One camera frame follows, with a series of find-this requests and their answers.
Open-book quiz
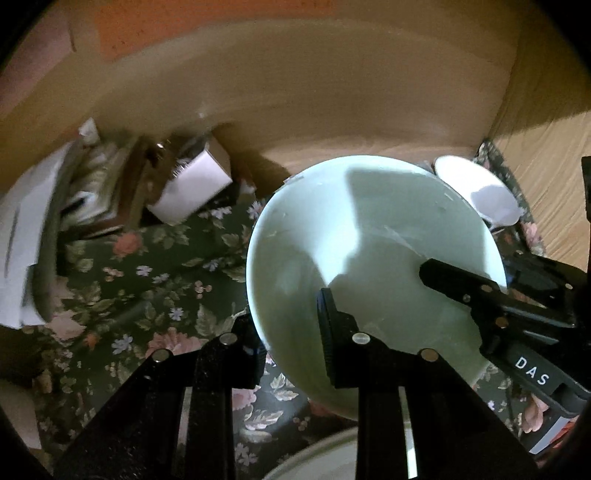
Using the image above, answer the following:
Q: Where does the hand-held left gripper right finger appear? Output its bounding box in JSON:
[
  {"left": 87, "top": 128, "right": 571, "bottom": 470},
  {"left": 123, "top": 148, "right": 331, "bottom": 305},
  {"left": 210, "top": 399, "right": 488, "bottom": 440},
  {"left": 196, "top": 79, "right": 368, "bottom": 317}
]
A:
[{"left": 315, "top": 287, "right": 541, "bottom": 480}]

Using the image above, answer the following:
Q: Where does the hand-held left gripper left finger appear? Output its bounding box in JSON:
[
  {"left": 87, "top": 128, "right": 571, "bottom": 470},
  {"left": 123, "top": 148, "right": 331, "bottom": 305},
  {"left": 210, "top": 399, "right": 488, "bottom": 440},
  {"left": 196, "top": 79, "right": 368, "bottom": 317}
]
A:
[{"left": 53, "top": 314, "right": 267, "bottom": 480}]

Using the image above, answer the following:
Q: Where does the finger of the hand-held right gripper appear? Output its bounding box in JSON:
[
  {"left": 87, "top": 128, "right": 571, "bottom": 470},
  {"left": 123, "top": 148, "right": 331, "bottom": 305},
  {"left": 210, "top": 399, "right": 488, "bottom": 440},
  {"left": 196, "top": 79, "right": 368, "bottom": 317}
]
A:
[
  {"left": 505, "top": 250, "right": 579, "bottom": 325},
  {"left": 418, "top": 257, "right": 514, "bottom": 334}
]

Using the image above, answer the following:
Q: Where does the mint green bowl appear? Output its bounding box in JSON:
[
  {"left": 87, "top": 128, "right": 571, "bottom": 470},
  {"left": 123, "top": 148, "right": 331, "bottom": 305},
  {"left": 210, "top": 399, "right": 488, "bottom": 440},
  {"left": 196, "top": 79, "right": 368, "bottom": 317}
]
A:
[{"left": 246, "top": 155, "right": 507, "bottom": 421}]

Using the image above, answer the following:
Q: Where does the white bowl with black pattern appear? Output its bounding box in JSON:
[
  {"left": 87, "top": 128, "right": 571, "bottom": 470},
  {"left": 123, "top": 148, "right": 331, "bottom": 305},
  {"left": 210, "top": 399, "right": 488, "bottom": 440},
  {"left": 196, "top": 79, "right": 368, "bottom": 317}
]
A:
[{"left": 433, "top": 155, "right": 522, "bottom": 228}]

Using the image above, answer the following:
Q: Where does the mint green plate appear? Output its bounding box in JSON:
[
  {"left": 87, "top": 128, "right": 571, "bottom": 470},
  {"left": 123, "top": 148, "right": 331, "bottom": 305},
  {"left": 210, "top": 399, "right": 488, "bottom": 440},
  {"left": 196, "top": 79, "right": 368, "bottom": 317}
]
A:
[{"left": 263, "top": 427, "right": 421, "bottom": 480}]

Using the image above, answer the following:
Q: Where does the floral tablecloth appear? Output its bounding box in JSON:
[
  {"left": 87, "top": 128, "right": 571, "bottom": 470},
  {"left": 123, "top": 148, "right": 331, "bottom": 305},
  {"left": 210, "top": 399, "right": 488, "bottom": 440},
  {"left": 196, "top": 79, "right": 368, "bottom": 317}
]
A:
[{"left": 28, "top": 138, "right": 550, "bottom": 480}]

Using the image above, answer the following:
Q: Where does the small white box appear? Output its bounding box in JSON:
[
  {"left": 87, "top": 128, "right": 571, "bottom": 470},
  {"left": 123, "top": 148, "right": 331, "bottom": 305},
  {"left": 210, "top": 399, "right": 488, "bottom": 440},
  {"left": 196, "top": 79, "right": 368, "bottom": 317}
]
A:
[{"left": 148, "top": 150, "right": 233, "bottom": 226}]

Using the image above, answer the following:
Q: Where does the stack of books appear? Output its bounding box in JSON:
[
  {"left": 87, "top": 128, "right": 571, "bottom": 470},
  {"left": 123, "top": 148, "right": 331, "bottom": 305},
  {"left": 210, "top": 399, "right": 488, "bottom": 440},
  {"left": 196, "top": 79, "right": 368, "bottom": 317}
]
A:
[{"left": 60, "top": 117, "right": 185, "bottom": 236}]

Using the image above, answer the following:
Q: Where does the wooden desk hutch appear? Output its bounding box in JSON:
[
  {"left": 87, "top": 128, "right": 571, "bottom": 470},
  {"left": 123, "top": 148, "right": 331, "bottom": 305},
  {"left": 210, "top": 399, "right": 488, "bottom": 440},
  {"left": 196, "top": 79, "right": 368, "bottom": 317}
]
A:
[{"left": 0, "top": 0, "right": 591, "bottom": 278}]

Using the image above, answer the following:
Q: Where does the stack of white papers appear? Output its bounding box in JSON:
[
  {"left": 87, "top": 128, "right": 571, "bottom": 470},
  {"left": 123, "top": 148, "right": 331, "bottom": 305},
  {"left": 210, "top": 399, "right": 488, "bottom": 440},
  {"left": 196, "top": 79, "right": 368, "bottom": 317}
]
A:
[{"left": 0, "top": 138, "right": 79, "bottom": 329}]

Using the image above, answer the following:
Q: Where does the pink sticky note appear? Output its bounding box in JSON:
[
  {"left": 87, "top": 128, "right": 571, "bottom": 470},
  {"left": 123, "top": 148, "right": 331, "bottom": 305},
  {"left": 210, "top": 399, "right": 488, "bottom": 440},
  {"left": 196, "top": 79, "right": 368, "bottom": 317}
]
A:
[{"left": 0, "top": 14, "right": 77, "bottom": 116}]

